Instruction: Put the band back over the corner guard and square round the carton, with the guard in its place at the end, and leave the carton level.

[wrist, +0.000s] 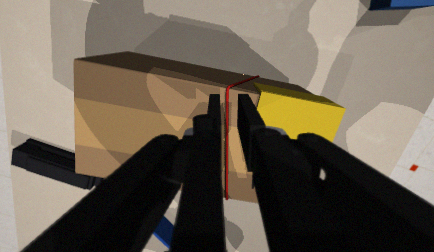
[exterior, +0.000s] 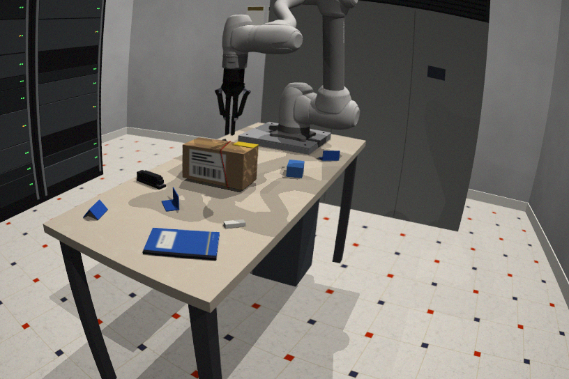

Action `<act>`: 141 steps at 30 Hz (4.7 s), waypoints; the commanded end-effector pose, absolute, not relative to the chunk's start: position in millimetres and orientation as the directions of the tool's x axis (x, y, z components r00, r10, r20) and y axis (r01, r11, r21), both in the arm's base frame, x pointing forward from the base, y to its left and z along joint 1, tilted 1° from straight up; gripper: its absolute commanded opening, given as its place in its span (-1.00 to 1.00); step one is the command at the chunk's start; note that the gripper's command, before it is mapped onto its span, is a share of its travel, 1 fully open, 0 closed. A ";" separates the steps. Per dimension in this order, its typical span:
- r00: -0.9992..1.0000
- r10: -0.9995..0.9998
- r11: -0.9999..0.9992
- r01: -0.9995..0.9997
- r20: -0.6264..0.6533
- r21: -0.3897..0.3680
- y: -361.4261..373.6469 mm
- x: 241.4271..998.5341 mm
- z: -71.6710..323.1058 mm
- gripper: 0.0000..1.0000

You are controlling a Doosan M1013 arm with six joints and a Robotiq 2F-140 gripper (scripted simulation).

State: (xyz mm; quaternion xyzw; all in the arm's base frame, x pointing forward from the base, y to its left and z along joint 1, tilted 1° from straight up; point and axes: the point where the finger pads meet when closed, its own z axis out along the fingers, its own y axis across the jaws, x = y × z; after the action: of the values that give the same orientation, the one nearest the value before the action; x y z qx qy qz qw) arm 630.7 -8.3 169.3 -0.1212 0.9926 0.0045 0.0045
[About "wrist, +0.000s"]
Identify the brown cardboard box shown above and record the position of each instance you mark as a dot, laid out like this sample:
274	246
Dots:
123	100

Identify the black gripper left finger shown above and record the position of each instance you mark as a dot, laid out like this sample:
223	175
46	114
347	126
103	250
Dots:
122	212

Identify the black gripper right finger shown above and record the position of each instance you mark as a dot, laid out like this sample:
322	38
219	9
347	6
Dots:
375	213

